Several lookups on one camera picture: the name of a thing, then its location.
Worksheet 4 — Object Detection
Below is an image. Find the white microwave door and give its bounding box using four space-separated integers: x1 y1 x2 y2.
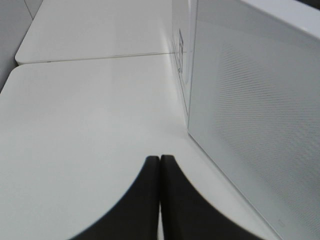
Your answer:
188 0 320 240

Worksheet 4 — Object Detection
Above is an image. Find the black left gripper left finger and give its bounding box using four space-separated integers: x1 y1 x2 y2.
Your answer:
73 156 160 240

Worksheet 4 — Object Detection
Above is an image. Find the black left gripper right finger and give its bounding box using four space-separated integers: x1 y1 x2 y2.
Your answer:
160 155 253 240

